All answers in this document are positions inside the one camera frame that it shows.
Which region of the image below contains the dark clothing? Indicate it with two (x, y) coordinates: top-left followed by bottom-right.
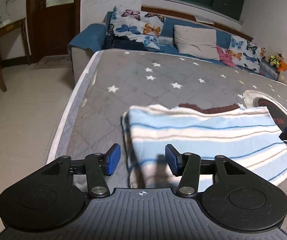
(103, 35), (146, 51)

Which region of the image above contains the blue sofa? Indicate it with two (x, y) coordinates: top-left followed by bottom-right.
(67, 11), (287, 80)

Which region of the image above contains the beige cushion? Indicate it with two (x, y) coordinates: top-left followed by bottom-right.
(174, 25), (221, 61)

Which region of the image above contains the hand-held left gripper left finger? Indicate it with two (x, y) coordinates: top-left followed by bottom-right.
(24, 144), (121, 198)

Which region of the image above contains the grey floor mat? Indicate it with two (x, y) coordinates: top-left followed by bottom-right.
(30, 55), (71, 71)

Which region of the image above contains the brown wooden door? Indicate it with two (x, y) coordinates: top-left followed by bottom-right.
(26, 0), (83, 64)

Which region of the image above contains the black round induction cooktop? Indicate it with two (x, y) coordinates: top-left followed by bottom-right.
(257, 97), (287, 128)

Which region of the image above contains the small butterfly print pillow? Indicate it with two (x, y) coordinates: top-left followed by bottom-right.
(227, 34), (266, 74)

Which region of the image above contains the large butterfly print pillow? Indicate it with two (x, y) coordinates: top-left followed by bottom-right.
(108, 5), (165, 52)

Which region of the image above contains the pink cloth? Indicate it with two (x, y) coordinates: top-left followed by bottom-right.
(216, 44), (237, 67)

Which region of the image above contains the blue white striped garment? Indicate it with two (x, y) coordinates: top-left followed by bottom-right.
(122, 103), (287, 189)

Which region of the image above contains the brown teddy bear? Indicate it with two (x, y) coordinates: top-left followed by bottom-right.
(267, 52), (284, 67)

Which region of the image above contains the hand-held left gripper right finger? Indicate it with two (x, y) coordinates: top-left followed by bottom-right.
(165, 144), (261, 198)

